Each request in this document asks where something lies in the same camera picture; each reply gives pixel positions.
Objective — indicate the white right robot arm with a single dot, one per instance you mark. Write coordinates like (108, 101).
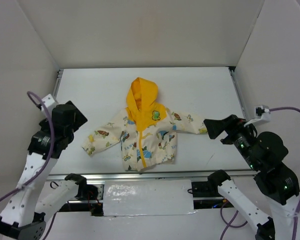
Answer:
(264, 153)

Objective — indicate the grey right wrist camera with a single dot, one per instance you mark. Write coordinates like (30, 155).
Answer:
(262, 115)

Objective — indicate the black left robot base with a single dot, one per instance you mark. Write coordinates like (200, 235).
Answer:
(91, 202)

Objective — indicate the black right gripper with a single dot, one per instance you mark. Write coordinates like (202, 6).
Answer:
(228, 129)

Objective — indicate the aluminium left side rail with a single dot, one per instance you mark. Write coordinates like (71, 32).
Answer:
(57, 83)

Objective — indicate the cream printed kids jacket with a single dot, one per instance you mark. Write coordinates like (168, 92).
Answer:
(146, 130)

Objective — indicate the aluminium table edge rail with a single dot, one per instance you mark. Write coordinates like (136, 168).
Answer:
(196, 176)

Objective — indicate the white front cover panel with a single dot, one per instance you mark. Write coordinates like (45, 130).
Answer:
(147, 198)

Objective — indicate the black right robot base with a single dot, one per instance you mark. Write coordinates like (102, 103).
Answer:
(205, 196)

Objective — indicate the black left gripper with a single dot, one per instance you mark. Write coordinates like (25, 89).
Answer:
(78, 116)

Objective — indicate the aluminium right side rail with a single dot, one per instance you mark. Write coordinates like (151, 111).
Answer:
(242, 103)

